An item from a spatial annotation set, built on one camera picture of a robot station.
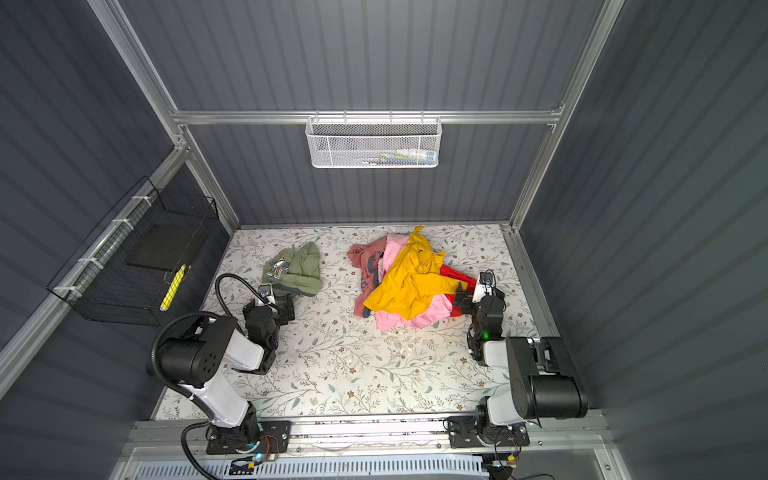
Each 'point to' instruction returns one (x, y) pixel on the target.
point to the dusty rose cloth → (367, 256)
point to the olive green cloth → (303, 276)
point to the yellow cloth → (414, 280)
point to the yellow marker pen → (173, 286)
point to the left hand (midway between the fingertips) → (269, 299)
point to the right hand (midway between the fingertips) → (481, 286)
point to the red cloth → (471, 287)
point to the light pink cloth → (439, 308)
